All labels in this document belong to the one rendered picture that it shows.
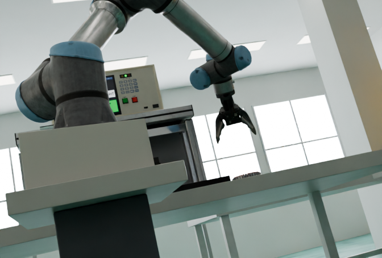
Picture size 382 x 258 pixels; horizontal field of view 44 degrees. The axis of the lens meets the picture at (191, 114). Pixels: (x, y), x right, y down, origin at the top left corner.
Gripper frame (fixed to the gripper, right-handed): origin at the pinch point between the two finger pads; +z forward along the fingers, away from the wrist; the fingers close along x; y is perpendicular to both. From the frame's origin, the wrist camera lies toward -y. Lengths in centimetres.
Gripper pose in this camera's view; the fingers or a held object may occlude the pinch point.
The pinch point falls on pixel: (236, 138)
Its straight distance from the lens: 183.6
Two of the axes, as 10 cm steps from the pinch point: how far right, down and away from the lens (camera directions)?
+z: 2.5, 9.2, 2.9
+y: 0.0, 3.0, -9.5
